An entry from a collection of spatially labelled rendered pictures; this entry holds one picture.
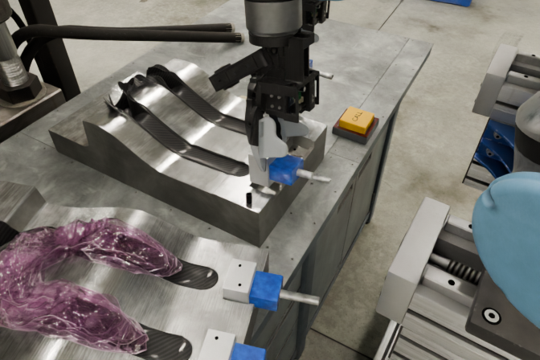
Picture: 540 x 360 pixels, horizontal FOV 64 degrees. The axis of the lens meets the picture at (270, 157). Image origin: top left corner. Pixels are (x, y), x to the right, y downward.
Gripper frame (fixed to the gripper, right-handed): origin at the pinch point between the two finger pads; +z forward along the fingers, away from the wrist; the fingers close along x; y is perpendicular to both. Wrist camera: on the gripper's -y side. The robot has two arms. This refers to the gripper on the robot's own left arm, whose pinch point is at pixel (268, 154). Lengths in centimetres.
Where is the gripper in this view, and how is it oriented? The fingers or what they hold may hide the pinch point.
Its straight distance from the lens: 70.0
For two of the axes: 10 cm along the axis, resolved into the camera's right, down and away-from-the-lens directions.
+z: 0.5, 8.5, 5.2
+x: 5.0, -4.7, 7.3
